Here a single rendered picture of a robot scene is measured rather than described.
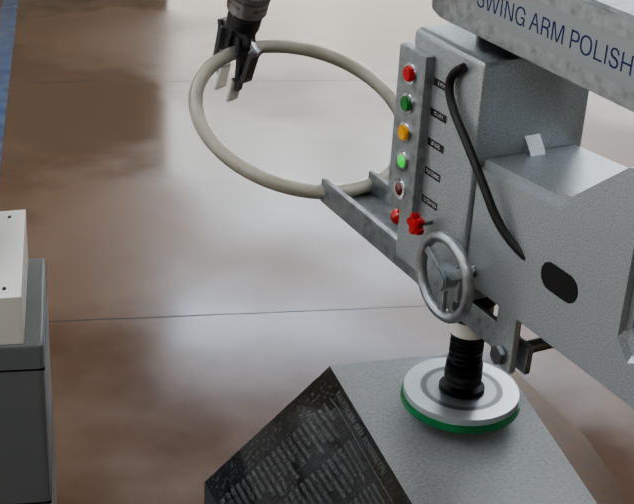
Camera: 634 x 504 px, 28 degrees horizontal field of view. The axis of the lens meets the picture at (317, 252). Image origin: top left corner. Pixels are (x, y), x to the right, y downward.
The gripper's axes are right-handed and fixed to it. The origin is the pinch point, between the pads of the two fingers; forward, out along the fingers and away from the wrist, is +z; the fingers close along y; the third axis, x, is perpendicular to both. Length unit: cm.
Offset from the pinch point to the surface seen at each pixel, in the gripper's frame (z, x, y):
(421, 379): -5, -23, 87
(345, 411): 4, -34, 81
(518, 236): -55, -30, 94
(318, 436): 9, -39, 81
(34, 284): 37, -50, 5
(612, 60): -91, -31, 95
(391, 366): 6, -18, 77
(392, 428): -2, -33, 90
